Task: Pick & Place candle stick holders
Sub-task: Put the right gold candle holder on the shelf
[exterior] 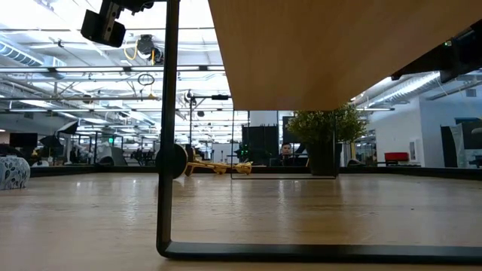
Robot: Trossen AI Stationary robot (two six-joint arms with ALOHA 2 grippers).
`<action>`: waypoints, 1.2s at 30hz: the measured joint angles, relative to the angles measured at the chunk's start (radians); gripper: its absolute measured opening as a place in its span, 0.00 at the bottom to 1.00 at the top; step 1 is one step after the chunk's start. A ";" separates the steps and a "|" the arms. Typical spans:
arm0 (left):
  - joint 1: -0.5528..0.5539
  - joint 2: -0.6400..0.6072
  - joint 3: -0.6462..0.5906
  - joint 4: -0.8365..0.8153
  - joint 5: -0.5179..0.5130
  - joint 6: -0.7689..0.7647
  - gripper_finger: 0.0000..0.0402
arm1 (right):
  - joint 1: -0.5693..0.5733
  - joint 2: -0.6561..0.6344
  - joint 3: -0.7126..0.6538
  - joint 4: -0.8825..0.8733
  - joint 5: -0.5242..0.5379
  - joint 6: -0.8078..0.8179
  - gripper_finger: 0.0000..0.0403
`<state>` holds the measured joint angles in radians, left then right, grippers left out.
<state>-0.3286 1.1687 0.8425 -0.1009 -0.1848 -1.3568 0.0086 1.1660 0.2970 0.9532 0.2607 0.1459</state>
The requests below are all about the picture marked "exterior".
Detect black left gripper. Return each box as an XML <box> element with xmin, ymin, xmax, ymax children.
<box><xmin>120</xmin><ymin>0</ymin><xmax>155</xmax><ymax>12</ymax></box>

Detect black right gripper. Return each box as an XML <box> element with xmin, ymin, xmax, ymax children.
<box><xmin>391</xmin><ymin>18</ymin><xmax>482</xmax><ymax>84</ymax></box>

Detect wooden shelf black metal legs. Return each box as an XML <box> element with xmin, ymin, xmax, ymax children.
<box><xmin>155</xmin><ymin>0</ymin><xmax>482</xmax><ymax>264</ymax></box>

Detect white blue floral candle tin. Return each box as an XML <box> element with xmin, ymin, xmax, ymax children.
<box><xmin>0</xmin><ymin>156</ymin><xmax>31</xmax><ymax>191</ymax></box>

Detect grey banner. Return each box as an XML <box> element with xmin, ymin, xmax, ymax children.
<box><xmin>440</xmin><ymin>123</ymin><xmax>470</xmax><ymax>169</ymax></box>

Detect red chair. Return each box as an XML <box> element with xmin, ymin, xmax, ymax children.
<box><xmin>383</xmin><ymin>151</ymin><xmax>410</xmax><ymax>166</ymax></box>

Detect artificial plant black pot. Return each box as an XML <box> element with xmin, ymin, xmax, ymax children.
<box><xmin>286</xmin><ymin>103</ymin><xmax>368</xmax><ymax>177</ymax></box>

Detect photo softbox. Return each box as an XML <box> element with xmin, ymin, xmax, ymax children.
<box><xmin>56</xmin><ymin>120</ymin><xmax>79</xmax><ymax>136</ymax></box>

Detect person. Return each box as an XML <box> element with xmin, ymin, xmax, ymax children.
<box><xmin>270</xmin><ymin>142</ymin><xmax>308</xmax><ymax>168</ymax></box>

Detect black monitor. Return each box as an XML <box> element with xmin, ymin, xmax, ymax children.
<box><xmin>9</xmin><ymin>132</ymin><xmax>38</xmax><ymax>149</ymax></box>

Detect black cabinet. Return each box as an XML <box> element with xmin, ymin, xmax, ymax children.
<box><xmin>241</xmin><ymin>125</ymin><xmax>279</xmax><ymax>166</ymax></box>

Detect silver ceiling air duct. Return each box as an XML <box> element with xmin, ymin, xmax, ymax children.
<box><xmin>353</xmin><ymin>71</ymin><xmax>441</xmax><ymax>108</ymax></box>

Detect black ceiling cord reel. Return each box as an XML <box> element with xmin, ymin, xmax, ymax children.
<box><xmin>136</xmin><ymin>33</ymin><xmax>166</xmax><ymax>66</ymax></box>

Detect black rig frame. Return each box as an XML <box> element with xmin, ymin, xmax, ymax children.
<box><xmin>0</xmin><ymin>65</ymin><xmax>226</xmax><ymax>73</ymax></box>

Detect hanging black cable ring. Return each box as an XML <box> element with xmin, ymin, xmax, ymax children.
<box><xmin>137</xmin><ymin>72</ymin><xmax>156</xmax><ymax>87</ymax></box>

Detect black background station frame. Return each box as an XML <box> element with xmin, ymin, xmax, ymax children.
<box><xmin>189</xmin><ymin>93</ymin><xmax>233</xmax><ymax>166</ymax></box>

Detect black wall screen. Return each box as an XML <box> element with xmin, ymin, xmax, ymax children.
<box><xmin>282</xmin><ymin>115</ymin><xmax>302</xmax><ymax>144</ymax></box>

